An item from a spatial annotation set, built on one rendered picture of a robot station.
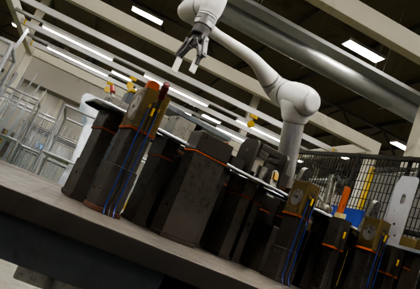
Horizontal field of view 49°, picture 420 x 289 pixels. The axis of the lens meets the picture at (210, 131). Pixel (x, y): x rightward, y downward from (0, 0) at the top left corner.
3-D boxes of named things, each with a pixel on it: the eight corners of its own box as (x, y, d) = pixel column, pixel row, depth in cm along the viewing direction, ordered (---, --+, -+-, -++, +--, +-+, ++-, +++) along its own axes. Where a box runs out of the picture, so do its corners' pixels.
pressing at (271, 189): (99, 99, 133) (101, 94, 133) (80, 102, 153) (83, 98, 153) (397, 251, 193) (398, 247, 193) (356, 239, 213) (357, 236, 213)
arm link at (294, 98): (273, 227, 243) (299, 246, 224) (247, 229, 235) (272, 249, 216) (302, 81, 227) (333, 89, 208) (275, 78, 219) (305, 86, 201)
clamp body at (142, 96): (93, 212, 118) (151, 85, 125) (80, 204, 130) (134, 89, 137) (123, 224, 121) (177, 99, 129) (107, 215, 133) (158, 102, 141)
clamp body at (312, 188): (279, 284, 148) (315, 182, 155) (257, 274, 158) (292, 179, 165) (293, 289, 151) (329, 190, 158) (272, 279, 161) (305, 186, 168)
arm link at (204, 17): (207, 9, 195) (201, 21, 194) (221, 21, 201) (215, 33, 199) (194, 11, 202) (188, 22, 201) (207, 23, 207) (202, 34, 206)
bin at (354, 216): (355, 234, 232) (364, 210, 235) (316, 224, 260) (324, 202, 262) (378, 246, 239) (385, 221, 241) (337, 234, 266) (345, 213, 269)
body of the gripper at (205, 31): (190, 23, 201) (182, 42, 199) (202, 22, 194) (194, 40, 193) (202, 32, 206) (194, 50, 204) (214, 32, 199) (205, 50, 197)
